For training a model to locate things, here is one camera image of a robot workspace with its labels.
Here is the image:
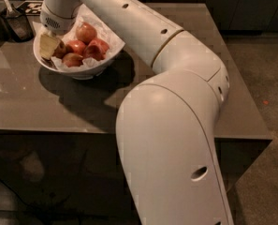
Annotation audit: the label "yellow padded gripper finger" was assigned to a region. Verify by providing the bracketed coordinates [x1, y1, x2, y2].
[39, 32, 61, 60]

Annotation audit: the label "black floor cable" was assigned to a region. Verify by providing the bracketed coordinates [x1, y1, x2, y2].
[0, 167, 83, 225]

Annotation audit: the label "pale red apple front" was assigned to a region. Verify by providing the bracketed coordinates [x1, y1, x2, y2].
[62, 52, 83, 68]

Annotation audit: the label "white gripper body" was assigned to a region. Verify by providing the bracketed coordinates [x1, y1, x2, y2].
[40, 4, 76, 35]

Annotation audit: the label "white crumpled paper liner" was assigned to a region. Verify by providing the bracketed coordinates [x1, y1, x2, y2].
[31, 3, 126, 72]

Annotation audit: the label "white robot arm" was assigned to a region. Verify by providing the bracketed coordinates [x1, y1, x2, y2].
[40, 0, 234, 225]

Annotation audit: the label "red apple behind top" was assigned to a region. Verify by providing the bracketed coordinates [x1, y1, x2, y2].
[76, 22, 97, 44]

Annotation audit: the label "black white marker tag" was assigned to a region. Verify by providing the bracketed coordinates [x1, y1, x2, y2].
[18, 0, 42, 16]

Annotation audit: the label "large yellow-red apple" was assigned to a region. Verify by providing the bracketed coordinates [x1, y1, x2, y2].
[53, 41, 66, 59]

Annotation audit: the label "red apple right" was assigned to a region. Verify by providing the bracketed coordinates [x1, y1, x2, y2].
[83, 45, 105, 61]

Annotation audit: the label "white ceramic bowl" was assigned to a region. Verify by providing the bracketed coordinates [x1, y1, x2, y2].
[32, 16, 126, 81]

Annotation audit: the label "small apple left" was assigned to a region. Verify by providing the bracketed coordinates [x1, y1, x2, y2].
[66, 39, 86, 55]

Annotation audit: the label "red apple middle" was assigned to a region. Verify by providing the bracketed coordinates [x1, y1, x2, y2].
[90, 37, 110, 53]

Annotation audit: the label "black scoop with white handle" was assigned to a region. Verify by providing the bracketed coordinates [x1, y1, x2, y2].
[1, 0, 34, 42]

